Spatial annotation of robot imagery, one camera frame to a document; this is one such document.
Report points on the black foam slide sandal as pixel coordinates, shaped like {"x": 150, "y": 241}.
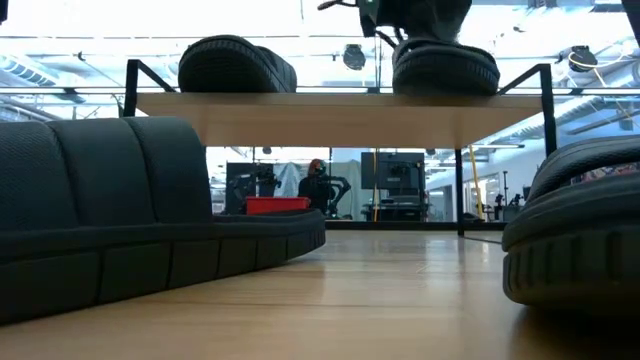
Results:
{"x": 575, "y": 260}
{"x": 445, "y": 70}
{"x": 100, "y": 175}
{"x": 225, "y": 67}

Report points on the black background robot arm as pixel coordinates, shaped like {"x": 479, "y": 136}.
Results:
{"x": 342, "y": 192}
{"x": 257, "y": 182}

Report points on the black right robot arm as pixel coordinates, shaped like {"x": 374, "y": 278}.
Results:
{"x": 634, "y": 17}

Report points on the person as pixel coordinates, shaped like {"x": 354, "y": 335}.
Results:
{"x": 314, "y": 192}

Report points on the grey cover cloth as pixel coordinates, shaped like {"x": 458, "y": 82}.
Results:
{"x": 290, "y": 177}

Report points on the red plastic bin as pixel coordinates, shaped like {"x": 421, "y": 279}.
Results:
{"x": 277, "y": 205}

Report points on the colourful patchwork quilt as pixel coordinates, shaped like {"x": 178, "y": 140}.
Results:
{"x": 607, "y": 172}

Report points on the wooden shelf black metal frame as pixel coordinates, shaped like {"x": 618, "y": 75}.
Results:
{"x": 340, "y": 120}

